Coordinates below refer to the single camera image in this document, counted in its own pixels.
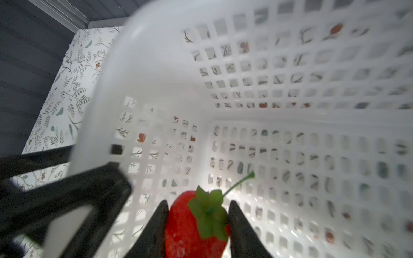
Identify red strawberry end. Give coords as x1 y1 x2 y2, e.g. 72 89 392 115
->
165 172 256 258

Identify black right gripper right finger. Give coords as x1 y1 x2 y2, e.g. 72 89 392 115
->
229 201 272 258

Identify white perforated plastic basket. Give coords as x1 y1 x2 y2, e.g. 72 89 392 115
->
41 0 413 258

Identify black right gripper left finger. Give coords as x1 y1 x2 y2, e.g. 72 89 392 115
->
125 200 169 258

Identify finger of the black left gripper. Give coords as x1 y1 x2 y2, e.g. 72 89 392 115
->
1 145 74 181
1 164 132 258

